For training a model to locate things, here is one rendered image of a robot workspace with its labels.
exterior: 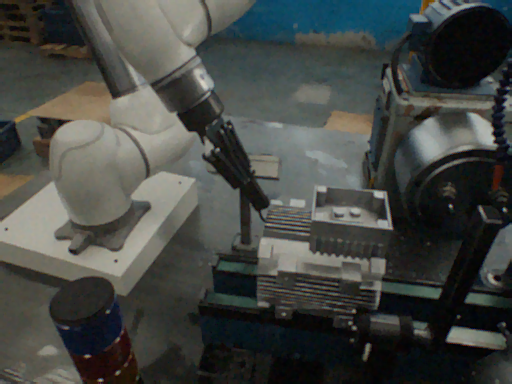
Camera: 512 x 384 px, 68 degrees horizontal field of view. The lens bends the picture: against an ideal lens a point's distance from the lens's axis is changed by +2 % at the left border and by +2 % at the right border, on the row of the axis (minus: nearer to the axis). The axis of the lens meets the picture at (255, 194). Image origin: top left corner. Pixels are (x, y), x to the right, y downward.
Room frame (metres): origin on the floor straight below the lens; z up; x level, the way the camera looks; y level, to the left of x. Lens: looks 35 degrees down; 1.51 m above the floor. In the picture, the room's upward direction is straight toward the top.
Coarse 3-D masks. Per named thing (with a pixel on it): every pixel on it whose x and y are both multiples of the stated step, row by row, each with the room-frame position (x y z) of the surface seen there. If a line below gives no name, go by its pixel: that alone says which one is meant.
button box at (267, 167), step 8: (256, 160) 0.76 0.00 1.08; (264, 160) 0.75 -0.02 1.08; (272, 160) 0.75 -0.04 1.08; (280, 160) 0.76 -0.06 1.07; (208, 168) 0.76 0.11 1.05; (256, 168) 0.75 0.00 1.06; (264, 168) 0.74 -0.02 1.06; (272, 168) 0.74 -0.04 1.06; (280, 168) 0.77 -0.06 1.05; (256, 176) 0.74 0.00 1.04; (264, 176) 0.73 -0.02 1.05; (272, 176) 0.73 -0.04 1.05; (280, 176) 0.78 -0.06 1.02
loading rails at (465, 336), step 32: (224, 256) 0.60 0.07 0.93; (224, 288) 0.56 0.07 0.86; (256, 288) 0.55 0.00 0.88; (384, 288) 0.52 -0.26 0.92; (416, 288) 0.52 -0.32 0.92; (480, 288) 0.51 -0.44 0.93; (224, 320) 0.46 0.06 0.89; (256, 320) 0.45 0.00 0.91; (288, 320) 0.44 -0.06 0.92; (320, 320) 0.43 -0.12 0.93; (416, 320) 0.49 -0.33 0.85; (480, 320) 0.47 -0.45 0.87; (256, 352) 0.45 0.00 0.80; (288, 352) 0.44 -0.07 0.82; (320, 352) 0.43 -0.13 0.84; (352, 352) 0.42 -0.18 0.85; (416, 352) 0.40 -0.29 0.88; (448, 352) 0.39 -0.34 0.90; (480, 352) 0.38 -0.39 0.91
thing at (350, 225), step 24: (336, 192) 0.54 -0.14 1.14; (360, 192) 0.53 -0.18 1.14; (384, 192) 0.53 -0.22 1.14; (312, 216) 0.46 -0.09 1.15; (336, 216) 0.48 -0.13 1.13; (360, 216) 0.49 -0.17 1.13; (384, 216) 0.48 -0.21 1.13; (312, 240) 0.45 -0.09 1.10; (336, 240) 0.45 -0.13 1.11; (360, 240) 0.44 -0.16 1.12; (384, 240) 0.43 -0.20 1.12
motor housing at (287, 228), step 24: (288, 216) 0.51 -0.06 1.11; (264, 240) 0.48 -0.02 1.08; (288, 240) 0.47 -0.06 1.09; (264, 264) 0.45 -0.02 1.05; (312, 264) 0.44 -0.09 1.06; (336, 264) 0.44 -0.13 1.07; (264, 288) 0.43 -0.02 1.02; (288, 288) 0.42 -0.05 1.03; (312, 288) 0.41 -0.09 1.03; (336, 288) 0.41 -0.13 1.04; (360, 288) 0.41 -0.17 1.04; (312, 312) 0.42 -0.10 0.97
